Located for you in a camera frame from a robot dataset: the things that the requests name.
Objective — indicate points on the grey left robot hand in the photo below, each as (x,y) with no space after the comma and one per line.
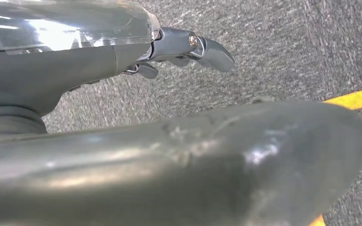
(59,62)

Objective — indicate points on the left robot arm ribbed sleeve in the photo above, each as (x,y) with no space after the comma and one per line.
(9,121)

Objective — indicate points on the robot silver leg shell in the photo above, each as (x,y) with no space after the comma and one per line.
(168,174)

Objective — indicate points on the yellow floor tape square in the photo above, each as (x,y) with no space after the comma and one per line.
(355,99)

